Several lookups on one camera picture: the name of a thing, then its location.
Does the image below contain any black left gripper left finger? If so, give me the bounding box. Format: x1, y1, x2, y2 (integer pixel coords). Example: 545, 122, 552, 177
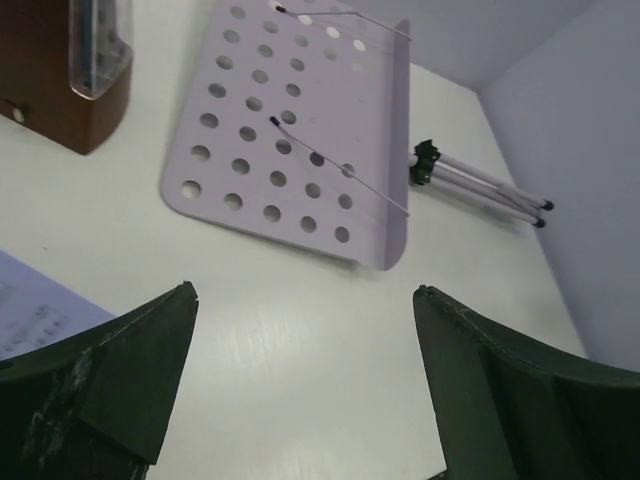
1, 282, 199, 479

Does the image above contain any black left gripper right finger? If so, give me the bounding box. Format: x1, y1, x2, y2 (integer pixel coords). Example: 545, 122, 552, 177
413, 285, 639, 479

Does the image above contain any lilac perforated music stand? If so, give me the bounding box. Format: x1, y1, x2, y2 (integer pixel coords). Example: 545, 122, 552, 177
160, 1, 553, 271

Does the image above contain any lilac sheet music page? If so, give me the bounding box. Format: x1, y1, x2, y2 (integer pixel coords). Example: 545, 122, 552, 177
0, 253, 114, 360

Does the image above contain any brown wooden metronome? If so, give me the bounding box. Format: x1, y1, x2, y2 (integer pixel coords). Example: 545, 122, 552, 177
1, 0, 134, 155

